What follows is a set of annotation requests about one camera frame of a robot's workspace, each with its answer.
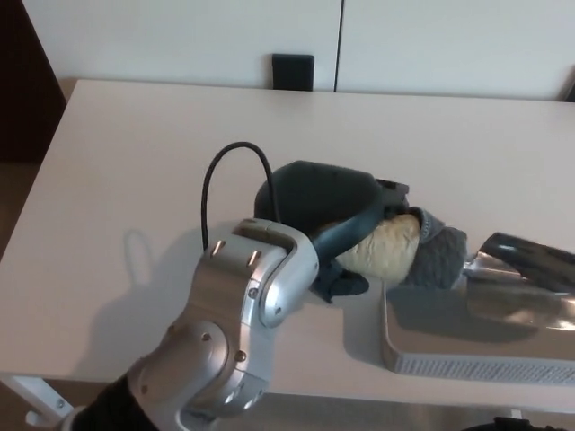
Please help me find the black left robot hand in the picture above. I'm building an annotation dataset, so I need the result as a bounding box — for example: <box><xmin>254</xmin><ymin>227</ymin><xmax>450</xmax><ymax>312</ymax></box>
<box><xmin>253</xmin><ymin>160</ymin><xmax>411</xmax><ymax>304</ymax></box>

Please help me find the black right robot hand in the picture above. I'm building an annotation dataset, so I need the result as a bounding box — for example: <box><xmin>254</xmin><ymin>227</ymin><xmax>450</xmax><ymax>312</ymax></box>
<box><xmin>469</xmin><ymin>417</ymin><xmax>553</xmax><ymax>431</ymax></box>

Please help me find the metal shovel with handle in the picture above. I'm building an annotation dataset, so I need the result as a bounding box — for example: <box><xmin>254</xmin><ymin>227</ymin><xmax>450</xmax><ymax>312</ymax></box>
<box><xmin>334</xmin><ymin>206</ymin><xmax>575</xmax><ymax>349</ymax></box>

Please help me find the white desk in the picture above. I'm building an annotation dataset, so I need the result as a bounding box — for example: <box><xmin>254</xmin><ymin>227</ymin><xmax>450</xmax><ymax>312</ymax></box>
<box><xmin>0</xmin><ymin>79</ymin><xmax>575</xmax><ymax>431</ymax></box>

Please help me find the grey perforated plastic basket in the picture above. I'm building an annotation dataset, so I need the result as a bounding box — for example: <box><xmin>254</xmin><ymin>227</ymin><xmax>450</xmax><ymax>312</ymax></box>
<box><xmin>380</xmin><ymin>282</ymin><xmax>575</xmax><ymax>387</ymax></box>

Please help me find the white cabinet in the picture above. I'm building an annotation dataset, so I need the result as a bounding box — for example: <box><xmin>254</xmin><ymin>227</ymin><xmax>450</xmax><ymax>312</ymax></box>
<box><xmin>24</xmin><ymin>0</ymin><xmax>575</xmax><ymax>103</ymax></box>

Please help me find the dark brown door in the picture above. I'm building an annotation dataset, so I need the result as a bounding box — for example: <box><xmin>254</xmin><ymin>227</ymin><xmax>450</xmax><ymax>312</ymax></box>
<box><xmin>0</xmin><ymin>0</ymin><xmax>68</xmax><ymax>165</ymax></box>

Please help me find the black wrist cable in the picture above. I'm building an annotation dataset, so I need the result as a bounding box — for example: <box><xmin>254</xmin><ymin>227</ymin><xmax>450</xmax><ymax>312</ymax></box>
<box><xmin>201</xmin><ymin>142</ymin><xmax>282</xmax><ymax>251</ymax></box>

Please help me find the black cabinet handle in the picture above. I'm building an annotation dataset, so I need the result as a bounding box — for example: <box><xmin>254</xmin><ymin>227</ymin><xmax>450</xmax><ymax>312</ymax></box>
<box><xmin>558</xmin><ymin>66</ymin><xmax>575</xmax><ymax>102</ymax></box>
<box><xmin>271</xmin><ymin>53</ymin><xmax>315</xmax><ymax>92</ymax></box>

